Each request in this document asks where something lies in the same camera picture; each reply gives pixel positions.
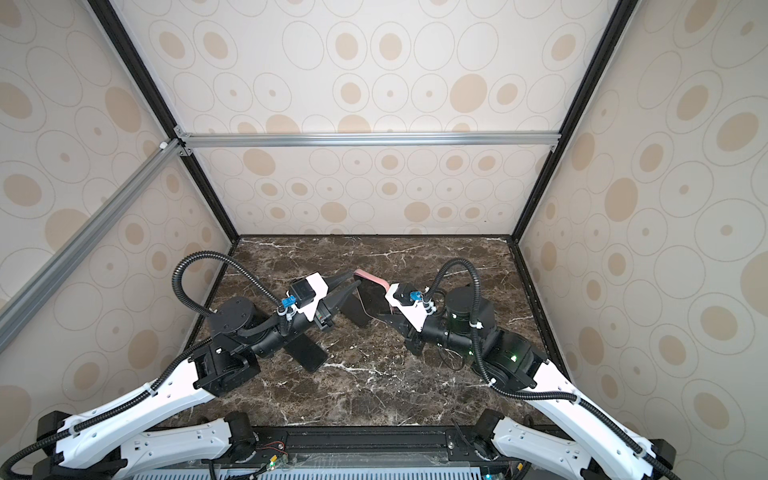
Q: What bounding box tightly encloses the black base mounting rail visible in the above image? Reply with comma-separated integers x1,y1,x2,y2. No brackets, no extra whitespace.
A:
106,424,625,480

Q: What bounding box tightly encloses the black corrugated cable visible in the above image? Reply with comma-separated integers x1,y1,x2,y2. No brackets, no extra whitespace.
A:
422,257,682,480
0,250,286,480

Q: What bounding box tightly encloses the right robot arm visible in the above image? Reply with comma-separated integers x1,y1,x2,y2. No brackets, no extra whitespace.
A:
359,283,676,479

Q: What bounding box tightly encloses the black frame post right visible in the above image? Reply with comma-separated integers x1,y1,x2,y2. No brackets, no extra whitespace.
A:
510,0,640,245

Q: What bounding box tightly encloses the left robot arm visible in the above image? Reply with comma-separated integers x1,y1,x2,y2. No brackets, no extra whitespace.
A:
1,272,361,479

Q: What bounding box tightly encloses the horizontal aluminium rail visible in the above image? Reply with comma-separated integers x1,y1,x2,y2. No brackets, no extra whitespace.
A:
182,131,560,148

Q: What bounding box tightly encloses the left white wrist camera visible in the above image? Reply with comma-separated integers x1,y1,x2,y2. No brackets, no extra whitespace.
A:
282,273,329,322

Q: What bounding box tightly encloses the black frame post left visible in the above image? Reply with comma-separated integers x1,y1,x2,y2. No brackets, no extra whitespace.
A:
87,0,240,245

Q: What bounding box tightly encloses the diagonal aluminium rail left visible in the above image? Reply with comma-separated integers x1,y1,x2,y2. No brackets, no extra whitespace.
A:
1,139,181,349

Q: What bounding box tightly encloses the black phone centre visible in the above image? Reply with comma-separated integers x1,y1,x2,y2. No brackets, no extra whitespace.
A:
340,295,372,329

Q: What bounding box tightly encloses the black phone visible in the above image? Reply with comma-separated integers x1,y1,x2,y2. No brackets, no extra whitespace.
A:
284,335,329,373
340,295,372,329

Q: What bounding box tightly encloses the left black corrugated cable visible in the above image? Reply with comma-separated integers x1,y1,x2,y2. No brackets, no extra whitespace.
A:
0,250,286,480

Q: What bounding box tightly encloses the right black corrugated cable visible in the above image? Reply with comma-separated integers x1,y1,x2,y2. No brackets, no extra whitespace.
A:
422,257,682,480

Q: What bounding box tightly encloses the black frame post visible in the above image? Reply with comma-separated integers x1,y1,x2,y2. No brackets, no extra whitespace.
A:
87,0,240,245
510,0,640,245

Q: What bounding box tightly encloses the black phone lower left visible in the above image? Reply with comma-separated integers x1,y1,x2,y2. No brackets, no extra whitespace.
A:
284,335,329,373

